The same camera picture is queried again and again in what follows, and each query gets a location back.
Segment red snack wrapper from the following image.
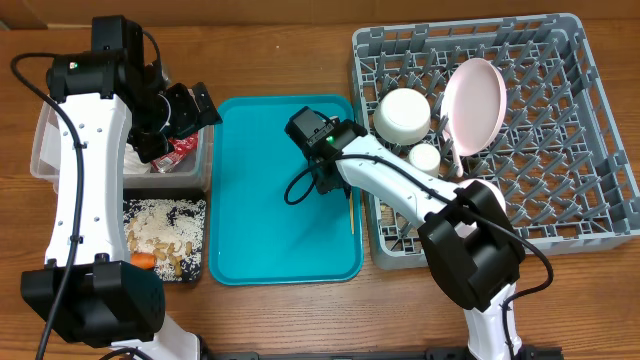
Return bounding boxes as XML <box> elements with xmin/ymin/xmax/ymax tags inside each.
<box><xmin>151</xmin><ymin>133</ymin><xmax>199</xmax><ymax>173</ymax></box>

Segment wooden chopstick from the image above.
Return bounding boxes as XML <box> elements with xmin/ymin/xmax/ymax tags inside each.
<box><xmin>349</xmin><ymin>192</ymin><xmax>355</xmax><ymax>235</ymax></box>

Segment large white tissue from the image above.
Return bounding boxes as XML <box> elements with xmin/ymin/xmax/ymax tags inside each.
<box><xmin>123</xmin><ymin>143</ymin><xmax>151</xmax><ymax>174</ymax></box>

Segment white bowl with nuts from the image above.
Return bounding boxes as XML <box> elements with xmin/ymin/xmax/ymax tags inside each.
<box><xmin>373</xmin><ymin>88</ymin><xmax>431</xmax><ymax>145</ymax></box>

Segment small white round cup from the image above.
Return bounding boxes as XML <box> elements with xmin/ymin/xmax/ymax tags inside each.
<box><xmin>408</xmin><ymin>143</ymin><xmax>441</xmax><ymax>178</ymax></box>

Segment white plastic fork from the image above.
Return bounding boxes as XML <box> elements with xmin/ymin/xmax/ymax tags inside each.
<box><xmin>443</xmin><ymin>117</ymin><xmax>464</xmax><ymax>177</ymax></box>

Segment orange carrot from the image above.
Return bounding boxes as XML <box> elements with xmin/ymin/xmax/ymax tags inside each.
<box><xmin>130</xmin><ymin>253</ymin><xmax>156</xmax><ymax>270</ymax></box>

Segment pink white plate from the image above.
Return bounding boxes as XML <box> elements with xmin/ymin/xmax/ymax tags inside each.
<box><xmin>441</xmin><ymin>58</ymin><xmax>507</xmax><ymax>156</ymax></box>

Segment pink bowl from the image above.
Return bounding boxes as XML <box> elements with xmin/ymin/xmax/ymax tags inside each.
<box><xmin>455</xmin><ymin>179</ymin><xmax>506</xmax><ymax>238</ymax></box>

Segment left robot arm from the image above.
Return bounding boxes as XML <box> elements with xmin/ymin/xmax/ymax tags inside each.
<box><xmin>20</xmin><ymin>45</ymin><xmax>220</xmax><ymax>359</ymax></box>

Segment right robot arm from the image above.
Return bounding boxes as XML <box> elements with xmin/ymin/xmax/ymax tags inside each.
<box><xmin>302</xmin><ymin>119</ymin><xmax>525</xmax><ymax>359</ymax></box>

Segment grey dishwasher rack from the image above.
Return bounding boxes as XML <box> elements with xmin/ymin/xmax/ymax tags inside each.
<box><xmin>351</xmin><ymin>13</ymin><xmax>639</xmax><ymax>255</ymax></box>

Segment clear plastic bin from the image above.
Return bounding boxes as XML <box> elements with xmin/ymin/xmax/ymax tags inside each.
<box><xmin>30</xmin><ymin>102</ymin><xmax>214</xmax><ymax>192</ymax></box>

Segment teal plastic tray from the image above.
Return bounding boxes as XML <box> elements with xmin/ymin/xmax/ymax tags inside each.
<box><xmin>209</xmin><ymin>95</ymin><xmax>364</xmax><ymax>286</ymax></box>

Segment spilled rice and nuts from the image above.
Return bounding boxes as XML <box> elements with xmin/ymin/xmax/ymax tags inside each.
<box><xmin>123</xmin><ymin>198</ymin><xmax>207</xmax><ymax>282</ymax></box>

